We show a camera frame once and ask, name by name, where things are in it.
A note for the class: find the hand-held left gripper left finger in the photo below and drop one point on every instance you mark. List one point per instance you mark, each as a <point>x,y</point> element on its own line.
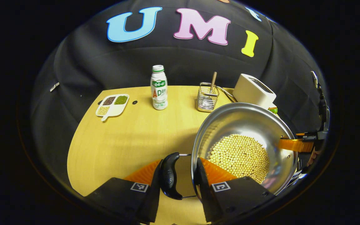
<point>154,200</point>

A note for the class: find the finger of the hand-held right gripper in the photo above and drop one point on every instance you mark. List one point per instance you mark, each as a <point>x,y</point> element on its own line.
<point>301,134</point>
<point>295,144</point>

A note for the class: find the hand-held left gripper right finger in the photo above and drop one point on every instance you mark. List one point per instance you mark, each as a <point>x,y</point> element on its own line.
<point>203,187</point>

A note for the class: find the pile of soybeans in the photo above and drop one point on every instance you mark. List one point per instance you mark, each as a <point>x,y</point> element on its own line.
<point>239,156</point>

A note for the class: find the white toaster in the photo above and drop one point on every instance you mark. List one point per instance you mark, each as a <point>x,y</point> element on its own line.
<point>250,92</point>

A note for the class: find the white divided grain plate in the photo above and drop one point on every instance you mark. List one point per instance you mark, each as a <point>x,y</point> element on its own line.
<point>112,107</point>

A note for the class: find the wooden utensil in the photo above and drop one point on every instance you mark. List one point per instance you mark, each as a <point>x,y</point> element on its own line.
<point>213,82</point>

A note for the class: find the white bottle green label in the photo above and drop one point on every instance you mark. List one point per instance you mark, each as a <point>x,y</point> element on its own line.
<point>159,90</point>

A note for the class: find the black backdrop cloth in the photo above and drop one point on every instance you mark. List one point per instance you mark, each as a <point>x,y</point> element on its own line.
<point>183,62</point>

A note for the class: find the silver backdrop clip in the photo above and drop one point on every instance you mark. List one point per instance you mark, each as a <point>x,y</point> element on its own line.
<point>54,86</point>

